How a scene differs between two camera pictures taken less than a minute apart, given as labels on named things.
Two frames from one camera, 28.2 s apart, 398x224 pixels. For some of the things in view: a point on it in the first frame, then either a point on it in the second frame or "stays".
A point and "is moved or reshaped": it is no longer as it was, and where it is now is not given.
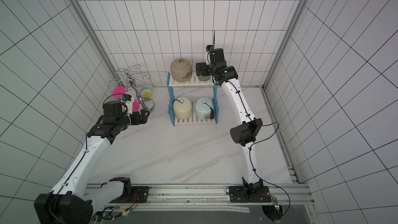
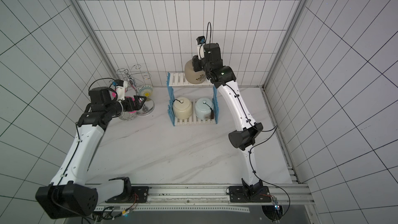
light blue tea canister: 204,108 stays
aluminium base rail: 112,196 stays
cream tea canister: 182,108 stays
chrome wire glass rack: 136,81 stays
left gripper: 143,119 to 137,107
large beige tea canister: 181,70 is moved or reshaped
